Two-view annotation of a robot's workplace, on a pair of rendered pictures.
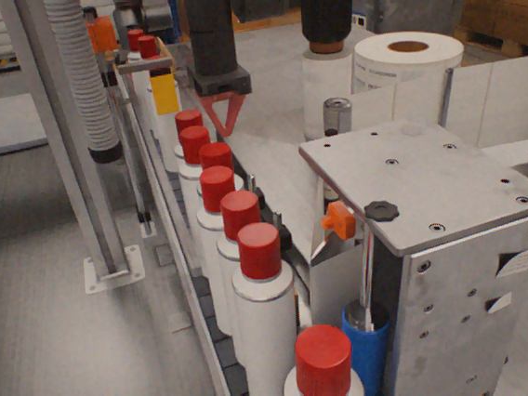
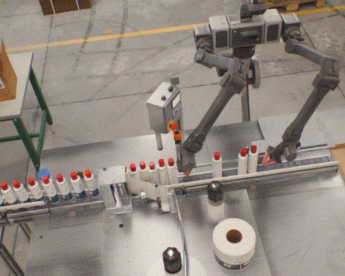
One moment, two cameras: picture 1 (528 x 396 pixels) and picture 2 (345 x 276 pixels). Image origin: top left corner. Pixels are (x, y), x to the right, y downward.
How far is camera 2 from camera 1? 2.26 m
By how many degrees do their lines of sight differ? 75
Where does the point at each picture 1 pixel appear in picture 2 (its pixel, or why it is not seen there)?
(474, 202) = (102, 177)
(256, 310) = not seen: hidden behind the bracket
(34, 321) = (171, 155)
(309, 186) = (192, 209)
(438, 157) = (112, 178)
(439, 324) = not seen: hidden behind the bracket
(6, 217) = (217, 141)
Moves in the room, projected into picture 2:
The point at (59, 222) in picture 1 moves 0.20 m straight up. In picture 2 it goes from (209, 153) to (209, 131)
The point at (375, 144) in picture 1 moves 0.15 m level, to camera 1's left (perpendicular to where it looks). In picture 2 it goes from (119, 173) to (126, 151)
